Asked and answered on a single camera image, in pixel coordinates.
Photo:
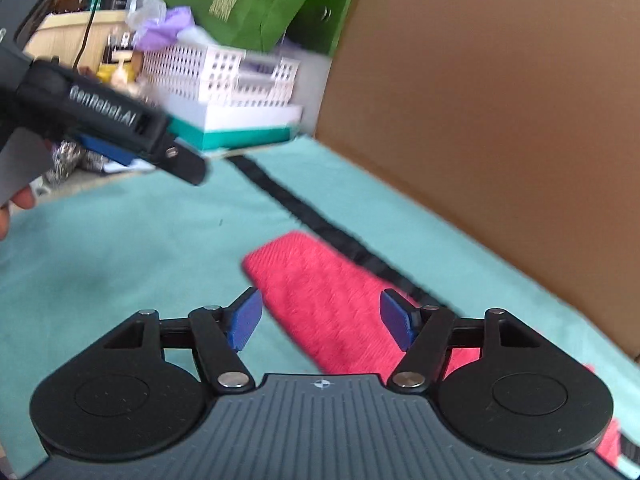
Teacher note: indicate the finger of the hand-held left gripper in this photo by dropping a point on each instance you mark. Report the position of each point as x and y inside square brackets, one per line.
[107, 150]
[187, 162]

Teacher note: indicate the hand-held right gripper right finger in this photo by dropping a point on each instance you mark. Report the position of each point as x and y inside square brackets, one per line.
[396, 320]

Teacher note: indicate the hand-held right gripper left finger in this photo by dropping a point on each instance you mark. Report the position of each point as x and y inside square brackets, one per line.
[246, 319]

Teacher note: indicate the red knitted sweater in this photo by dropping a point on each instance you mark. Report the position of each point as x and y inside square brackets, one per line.
[320, 300]

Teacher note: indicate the person's left hand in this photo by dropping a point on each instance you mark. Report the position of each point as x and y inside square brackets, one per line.
[25, 197]

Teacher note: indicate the patterned grey fabric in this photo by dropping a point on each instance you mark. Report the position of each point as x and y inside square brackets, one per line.
[75, 160]

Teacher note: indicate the white and teal box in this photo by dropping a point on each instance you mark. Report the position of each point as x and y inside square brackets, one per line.
[235, 122]

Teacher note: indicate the beige wooden table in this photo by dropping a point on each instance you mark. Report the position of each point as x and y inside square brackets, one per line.
[60, 35]

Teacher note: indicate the teal blanket with black stripe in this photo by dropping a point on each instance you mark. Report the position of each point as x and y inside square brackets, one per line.
[130, 240]

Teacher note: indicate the white lattice plastic basket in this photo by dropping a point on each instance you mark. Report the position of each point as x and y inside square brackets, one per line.
[210, 72]

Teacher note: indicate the purple cloth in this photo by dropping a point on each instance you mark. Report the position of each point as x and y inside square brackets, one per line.
[167, 27]

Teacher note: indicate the clear plastic bag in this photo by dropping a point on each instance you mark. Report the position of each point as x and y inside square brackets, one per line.
[145, 7]

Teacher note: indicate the green paper bag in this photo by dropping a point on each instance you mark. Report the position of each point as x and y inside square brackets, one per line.
[260, 0]

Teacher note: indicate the large cardboard box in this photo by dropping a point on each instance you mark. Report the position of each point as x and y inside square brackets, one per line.
[480, 110]

